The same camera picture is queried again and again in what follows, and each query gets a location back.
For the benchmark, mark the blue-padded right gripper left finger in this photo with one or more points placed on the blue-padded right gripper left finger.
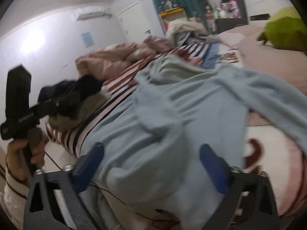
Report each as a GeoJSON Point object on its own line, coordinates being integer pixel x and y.
{"type": "Point", "coordinates": [42, 210]}

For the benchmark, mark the pink ribbed pillow far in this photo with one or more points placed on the pink ribbed pillow far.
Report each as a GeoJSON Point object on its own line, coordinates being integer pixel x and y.
{"type": "Point", "coordinates": [234, 36]}

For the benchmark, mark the yellow small cabinet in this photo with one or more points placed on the yellow small cabinet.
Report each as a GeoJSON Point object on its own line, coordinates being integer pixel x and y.
{"type": "Point", "coordinates": [173, 14]}

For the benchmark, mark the blue wall poster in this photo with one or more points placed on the blue wall poster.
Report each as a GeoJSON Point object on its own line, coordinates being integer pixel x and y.
{"type": "Point", "coordinates": [87, 39]}

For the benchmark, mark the pink ribbed pillow near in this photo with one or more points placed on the pink ribbed pillow near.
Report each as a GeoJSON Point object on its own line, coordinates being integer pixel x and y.
{"type": "Point", "coordinates": [285, 64]}

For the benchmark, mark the white air conditioner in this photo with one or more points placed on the white air conditioner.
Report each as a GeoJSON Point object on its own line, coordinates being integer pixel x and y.
{"type": "Point", "coordinates": [87, 15]}

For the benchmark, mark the dark tall bookshelf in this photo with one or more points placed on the dark tall bookshelf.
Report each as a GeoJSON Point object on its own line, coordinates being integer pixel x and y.
{"type": "Point", "coordinates": [230, 14]}

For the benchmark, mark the black camera box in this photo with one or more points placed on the black camera box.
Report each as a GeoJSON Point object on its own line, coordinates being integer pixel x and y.
{"type": "Point", "coordinates": [18, 88]}

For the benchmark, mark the pink beige duvet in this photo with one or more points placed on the pink beige duvet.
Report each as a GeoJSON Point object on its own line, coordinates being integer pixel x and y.
{"type": "Point", "coordinates": [108, 62]}

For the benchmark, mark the left hand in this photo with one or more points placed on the left hand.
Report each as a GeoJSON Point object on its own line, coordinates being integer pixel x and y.
{"type": "Point", "coordinates": [25, 154]}

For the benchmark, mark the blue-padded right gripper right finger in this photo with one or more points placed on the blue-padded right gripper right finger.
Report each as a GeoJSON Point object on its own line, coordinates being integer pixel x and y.
{"type": "Point", "coordinates": [248, 202]}

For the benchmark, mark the white door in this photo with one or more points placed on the white door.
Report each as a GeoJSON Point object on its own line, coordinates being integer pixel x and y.
{"type": "Point", "coordinates": [139, 21]}

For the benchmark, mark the pink ribbed pillow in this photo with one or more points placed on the pink ribbed pillow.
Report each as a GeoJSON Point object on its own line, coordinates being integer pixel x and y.
{"type": "Point", "coordinates": [234, 36]}
{"type": "Point", "coordinates": [285, 64]}

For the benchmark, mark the cream blanket pile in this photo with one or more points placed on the cream blanket pile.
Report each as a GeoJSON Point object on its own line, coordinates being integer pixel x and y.
{"type": "Point", "coordinates": [181, 25]}

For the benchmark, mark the black navy clothes pile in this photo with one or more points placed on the black navy clothes pile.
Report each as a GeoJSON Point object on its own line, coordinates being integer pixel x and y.
{"type": "Point", "coordinates": [70, 94]}

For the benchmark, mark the green avocado plush toy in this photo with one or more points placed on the green avocado plush toy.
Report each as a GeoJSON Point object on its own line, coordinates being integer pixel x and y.
{"type": "Point", "coordinates": [285, 30]}

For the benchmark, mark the glass display case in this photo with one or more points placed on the glass display case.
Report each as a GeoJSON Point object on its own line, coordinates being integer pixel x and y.
{"type": "Point", "coordinates": [165, 5]}

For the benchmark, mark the white knit left sleeve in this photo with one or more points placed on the white knit left sleeve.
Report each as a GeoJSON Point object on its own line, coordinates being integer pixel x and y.
{"type": "Point", "coordinates": [13, 199]}

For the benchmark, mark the white bed headboard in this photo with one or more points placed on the white bed headboard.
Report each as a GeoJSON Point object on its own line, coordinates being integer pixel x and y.
{"type": "Point", "coordinates": [257, 10]}

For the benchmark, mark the light blue hoodie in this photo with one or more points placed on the light blue hoodie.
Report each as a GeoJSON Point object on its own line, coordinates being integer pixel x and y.
{"type": "Point", "coordinates": [152, 139]}

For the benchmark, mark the striped bed sheet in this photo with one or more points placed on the striped bed sheet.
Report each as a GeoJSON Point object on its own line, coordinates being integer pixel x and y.
{"type": "Point", "coordinates": [266, 149]}

